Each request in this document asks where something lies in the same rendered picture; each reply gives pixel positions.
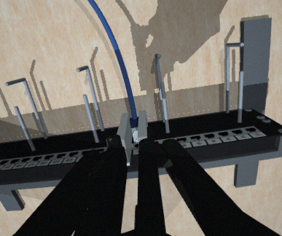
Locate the grey cable plug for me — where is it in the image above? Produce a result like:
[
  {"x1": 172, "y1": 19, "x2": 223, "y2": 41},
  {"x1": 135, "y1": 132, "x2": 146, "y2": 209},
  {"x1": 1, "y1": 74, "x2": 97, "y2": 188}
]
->
[{"x1": 130, "y1": 117, "x2": 138, "y2": 143}]

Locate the blue patch cord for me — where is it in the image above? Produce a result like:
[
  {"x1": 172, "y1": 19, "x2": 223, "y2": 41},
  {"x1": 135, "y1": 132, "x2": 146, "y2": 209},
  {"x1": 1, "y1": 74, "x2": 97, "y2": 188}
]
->
[{"x1": 88, "y1": 0, "x2": 137, "y2": 119}]

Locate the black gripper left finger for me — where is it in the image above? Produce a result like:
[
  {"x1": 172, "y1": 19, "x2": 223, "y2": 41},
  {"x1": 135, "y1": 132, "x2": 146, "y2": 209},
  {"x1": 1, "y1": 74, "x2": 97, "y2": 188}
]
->
[{"x1": 12, "y1": 112, "x2": 133, "y2": 236}]

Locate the black patch panel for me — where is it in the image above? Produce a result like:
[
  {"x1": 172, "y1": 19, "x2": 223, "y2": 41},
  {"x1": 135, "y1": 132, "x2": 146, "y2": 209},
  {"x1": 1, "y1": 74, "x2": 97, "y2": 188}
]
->
[{"x1": 0, "y1": 17, "x2": 282, "y2": 211}]

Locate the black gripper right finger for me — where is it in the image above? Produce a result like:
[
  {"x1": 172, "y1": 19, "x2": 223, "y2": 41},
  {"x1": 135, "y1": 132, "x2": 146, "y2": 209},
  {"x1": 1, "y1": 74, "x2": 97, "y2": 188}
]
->
[{"x1": 134, "y1": 110, "x2": 281, "y2": 236}]

